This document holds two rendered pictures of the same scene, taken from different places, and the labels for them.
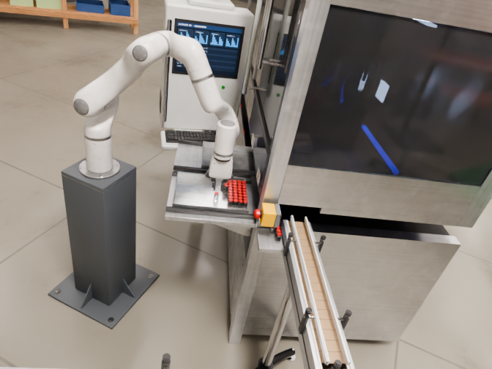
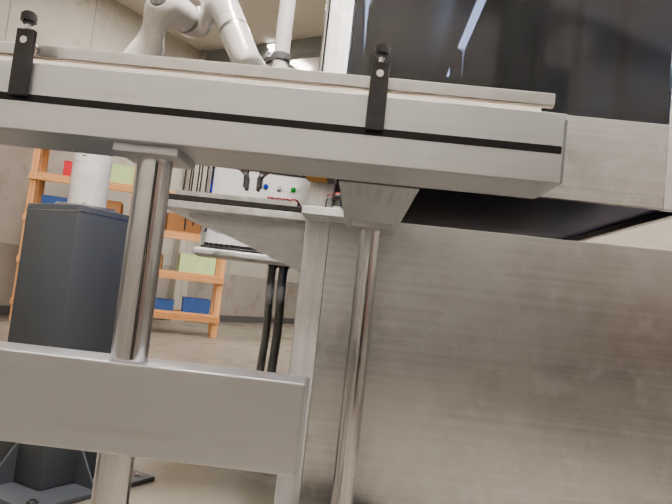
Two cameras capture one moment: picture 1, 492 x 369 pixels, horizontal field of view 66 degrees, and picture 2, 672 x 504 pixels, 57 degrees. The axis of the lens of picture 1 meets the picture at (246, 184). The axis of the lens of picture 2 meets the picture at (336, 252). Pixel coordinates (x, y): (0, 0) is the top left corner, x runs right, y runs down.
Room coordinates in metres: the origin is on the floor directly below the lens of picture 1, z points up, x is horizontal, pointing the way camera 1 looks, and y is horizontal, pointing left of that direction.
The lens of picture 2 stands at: (-0.26, -0.51, 0.66)
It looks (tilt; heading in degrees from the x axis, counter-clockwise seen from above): 4 degrees up; 12
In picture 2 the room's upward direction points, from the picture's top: 6 degrees clockwise
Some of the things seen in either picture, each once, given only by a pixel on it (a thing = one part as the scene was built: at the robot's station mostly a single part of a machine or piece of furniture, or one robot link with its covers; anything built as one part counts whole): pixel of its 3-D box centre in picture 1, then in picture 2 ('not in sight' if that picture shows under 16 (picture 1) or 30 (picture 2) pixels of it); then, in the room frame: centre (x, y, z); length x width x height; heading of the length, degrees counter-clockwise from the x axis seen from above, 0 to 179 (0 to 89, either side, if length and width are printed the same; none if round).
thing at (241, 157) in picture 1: (233, 158); not in sight; (1.81, 0.10, 0.90); 0.34 x 0.26 x 0.04; 100
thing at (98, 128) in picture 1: (100, 108); not in sight; (1.56, 0.72, 1.16); 0.19 x 0.12 x 0.24; 170
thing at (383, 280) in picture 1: (299, 185); (431, 362); (2.40, -0.40, 0.44); 2.06 x 1.00 x 0.88; 10
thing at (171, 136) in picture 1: (198, 137); (251, 251); (2.13, 0.36, 0.82); 0.40 x 0.14 x 0.02; 109
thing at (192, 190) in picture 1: (211, 192); (244, 208); (1.46, 0.15, 0.90); 0.34 x 0.26 x 0.04; 100
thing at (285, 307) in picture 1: (279, 325); (353, 392); (1.14, -0.28, 0.46); 0.09 x 0.09 x 0.77; 10
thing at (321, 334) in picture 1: (311, 283); (376, 178); (0.99, -0.31, 0.92); 0.69 x 0.15 x 0.16; 10
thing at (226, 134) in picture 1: (225, 136); not in sight; (1.43, 0.12, 1.22); 0.09 x 0.08 x 0.13; 170
